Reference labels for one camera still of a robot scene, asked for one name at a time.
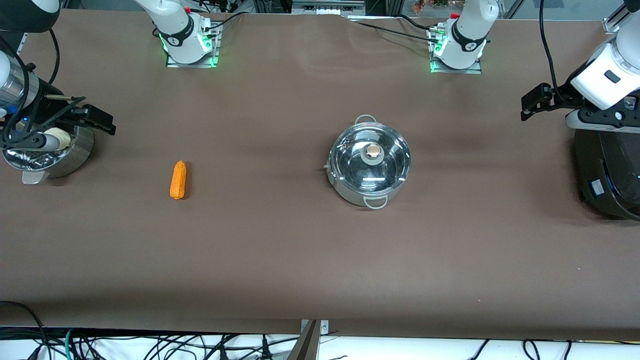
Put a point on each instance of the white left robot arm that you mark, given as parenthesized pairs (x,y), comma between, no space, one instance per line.
(467,35)

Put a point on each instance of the shiny steel pan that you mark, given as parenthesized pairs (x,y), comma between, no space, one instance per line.
(75,156)

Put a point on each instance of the black round appliance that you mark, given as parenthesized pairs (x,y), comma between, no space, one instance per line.
(595,160)

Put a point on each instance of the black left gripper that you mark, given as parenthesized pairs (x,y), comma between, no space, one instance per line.
(560,96)

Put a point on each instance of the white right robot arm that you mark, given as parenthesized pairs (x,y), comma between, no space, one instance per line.
(180,35)

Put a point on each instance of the white power strip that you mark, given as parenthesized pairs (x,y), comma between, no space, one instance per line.
(325,7)

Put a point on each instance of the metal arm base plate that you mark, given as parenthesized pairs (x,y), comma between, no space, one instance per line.
(475,70)
(175,64)

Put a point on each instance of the glass lid with knob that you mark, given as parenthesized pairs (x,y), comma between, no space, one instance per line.
(372,151)

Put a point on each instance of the silver aluminium frame piece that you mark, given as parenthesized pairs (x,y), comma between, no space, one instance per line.
(20,44)

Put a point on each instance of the small metal table bracket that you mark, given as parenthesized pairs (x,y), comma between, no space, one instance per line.
(325,326)

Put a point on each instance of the silver aluminium frame bracket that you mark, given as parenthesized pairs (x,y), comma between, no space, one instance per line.
(612,22)

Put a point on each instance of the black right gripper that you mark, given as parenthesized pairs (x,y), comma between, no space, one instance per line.
(46,107)

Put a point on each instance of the orange red toy pile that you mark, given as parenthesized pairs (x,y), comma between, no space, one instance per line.
(432,4)

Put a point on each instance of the orange corn cob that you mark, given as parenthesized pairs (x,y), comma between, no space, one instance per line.
(178,180)

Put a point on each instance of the dark metal profile leg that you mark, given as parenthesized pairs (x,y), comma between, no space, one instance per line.
(306,347)

